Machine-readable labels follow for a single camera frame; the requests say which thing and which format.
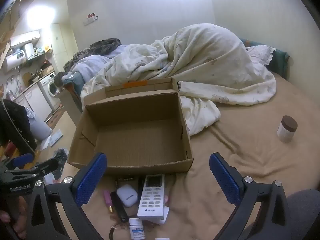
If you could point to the white jar with brown lid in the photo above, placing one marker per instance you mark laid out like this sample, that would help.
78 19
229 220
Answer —
287 128

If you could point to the black jacket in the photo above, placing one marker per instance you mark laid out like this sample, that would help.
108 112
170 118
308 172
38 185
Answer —
15 122

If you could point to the cream printed duvet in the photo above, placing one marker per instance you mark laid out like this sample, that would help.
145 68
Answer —
200 62

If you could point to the teal cloth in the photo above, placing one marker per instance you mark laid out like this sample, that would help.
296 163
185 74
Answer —
72 78

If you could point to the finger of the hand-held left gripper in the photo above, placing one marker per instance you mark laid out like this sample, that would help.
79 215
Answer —
23 159
48 165

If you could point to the white washing machine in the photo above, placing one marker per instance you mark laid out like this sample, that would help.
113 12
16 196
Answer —
51 88

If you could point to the wall socket with plug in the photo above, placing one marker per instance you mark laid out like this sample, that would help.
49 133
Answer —
90 18

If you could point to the dark green headboard cushion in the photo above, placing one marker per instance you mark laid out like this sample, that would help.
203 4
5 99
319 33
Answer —
280 60

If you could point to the black plastic bag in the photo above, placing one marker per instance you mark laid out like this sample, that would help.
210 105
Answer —
61 161

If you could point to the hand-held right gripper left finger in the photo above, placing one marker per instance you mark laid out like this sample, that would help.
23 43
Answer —
91 180

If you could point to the white floor cabinet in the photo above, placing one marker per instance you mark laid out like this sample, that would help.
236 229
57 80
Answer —
35 100

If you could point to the lavender blanket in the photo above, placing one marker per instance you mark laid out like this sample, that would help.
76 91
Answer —
87 65

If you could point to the cardboard box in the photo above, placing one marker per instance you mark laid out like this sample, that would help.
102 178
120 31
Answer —
135 135

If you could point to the white water heater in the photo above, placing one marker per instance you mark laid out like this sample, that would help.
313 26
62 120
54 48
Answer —
13 62

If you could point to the white labelled pill bottle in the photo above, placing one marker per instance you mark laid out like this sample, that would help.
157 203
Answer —
136 230

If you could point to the white remote control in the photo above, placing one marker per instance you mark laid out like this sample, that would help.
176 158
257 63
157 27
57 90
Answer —
152 197

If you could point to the pink lipstick tube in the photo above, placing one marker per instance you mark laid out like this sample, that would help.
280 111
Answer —
107 197

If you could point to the wooden ladder rack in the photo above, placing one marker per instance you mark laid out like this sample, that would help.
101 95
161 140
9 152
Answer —
5 45

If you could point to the white paper sheet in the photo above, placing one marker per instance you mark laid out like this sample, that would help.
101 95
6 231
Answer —
53 138

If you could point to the white earbuds case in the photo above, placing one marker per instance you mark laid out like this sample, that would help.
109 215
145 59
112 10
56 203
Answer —
127 195

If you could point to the floral ruffled pillow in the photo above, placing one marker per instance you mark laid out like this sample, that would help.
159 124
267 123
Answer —
260 53

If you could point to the white wall cabinet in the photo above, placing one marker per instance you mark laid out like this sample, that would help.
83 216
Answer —
25 37

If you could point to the black lighter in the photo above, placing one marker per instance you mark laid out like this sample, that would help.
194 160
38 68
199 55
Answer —
118 207

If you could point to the grey stuffed bag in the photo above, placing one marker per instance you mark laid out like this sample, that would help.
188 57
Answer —
38 130

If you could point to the dark patterned blanket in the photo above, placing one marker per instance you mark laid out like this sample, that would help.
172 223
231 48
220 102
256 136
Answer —
105 45

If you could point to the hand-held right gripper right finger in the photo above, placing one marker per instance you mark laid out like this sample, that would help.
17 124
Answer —
225 180

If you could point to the person's left hand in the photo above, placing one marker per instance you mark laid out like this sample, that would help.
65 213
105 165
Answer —
21 217

